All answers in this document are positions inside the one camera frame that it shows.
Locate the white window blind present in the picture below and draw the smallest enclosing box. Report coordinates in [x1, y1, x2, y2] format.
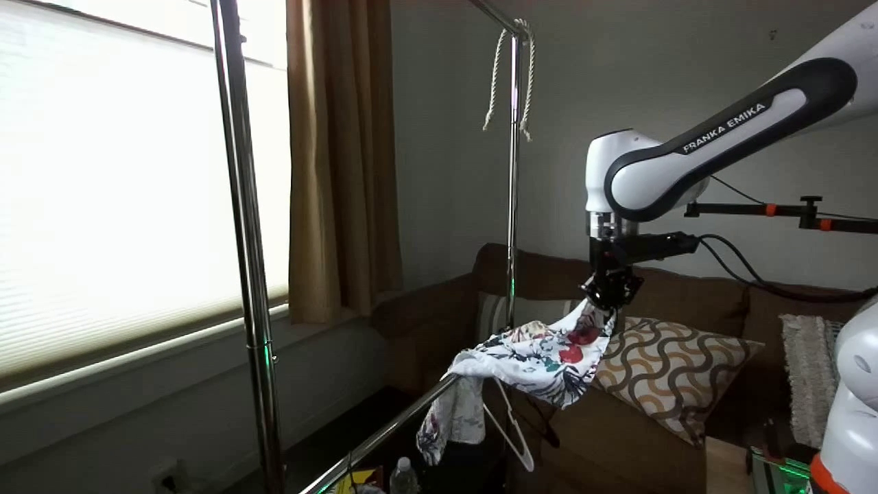
[0, 0, 292, 379]

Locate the patterned wave throw pillow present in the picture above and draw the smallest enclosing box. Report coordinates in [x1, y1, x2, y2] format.
[596, 315, 762, 444]

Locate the mustard brown curtain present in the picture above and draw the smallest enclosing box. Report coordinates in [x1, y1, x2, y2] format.
[286, 0, 399, 325]

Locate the white floral cloth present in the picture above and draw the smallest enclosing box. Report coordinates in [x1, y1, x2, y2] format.
[414, 300, 618, 466]

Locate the white plastic hanger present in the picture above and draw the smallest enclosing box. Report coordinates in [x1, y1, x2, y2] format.
[483, 386, 535, 471]

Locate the grey striped pillow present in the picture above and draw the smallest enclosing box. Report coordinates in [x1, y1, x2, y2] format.
[475, 293, 575, 340]

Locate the white string loop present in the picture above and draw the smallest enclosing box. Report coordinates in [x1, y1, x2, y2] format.
[480, 16, 538, 142]

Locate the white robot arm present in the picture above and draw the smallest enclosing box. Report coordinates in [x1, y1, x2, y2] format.
[585, 6, 878, 494]

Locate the white fuzzy throw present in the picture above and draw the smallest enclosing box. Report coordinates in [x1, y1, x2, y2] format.
[781, 312, 836, 448]

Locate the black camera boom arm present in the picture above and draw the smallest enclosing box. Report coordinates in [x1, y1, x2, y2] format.
[686, 196, 878, 234]

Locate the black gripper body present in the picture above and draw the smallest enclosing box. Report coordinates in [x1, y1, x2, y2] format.
[582, 239, 642, 312]

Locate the brown sofa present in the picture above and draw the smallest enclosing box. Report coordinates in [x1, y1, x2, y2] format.
[371, 244, 862, 494]

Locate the chrome clothing rack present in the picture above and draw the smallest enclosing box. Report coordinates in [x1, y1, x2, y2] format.
[206, 0, 532, 494]

